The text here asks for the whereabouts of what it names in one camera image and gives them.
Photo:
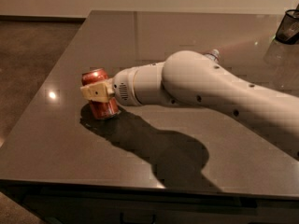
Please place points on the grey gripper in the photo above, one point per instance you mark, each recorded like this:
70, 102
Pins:
123, 85

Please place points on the red coke can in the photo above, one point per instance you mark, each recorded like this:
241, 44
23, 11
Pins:
97, 90

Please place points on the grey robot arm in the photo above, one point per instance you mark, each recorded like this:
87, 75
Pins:
188, 78

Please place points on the clear empty plastic bottle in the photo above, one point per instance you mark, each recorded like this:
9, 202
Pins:
213, 55

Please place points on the black mesh cup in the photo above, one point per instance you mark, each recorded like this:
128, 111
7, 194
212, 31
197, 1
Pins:
288, 30

